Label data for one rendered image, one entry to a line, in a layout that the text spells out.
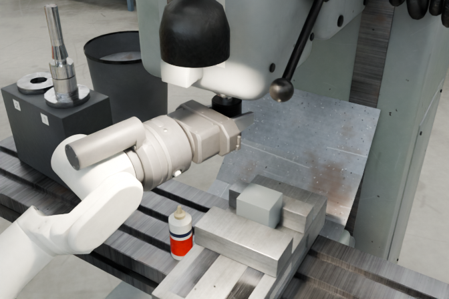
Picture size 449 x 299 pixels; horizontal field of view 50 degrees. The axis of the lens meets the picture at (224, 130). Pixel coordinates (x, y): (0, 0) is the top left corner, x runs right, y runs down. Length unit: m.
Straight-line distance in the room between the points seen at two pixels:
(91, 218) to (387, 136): 0.70
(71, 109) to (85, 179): 0.41
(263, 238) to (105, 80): 2.01
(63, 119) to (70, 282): 1.34
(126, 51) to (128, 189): 2.48
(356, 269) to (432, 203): 1.84
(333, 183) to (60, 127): 0.58
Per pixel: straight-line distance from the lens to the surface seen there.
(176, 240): 0.86
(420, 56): 1.01
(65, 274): 2.27
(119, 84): 2.65
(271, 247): 0.76
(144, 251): 0.92
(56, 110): 1.01
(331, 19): 0.74
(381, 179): 1.15
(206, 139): 0.67
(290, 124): 1.11
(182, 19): 0.47
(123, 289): 0.97
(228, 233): 0.78
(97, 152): 0.59
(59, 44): 0.99
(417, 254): 2.41
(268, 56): 0.59
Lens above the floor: 1.60
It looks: 31 degrees down
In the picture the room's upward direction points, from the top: straight up
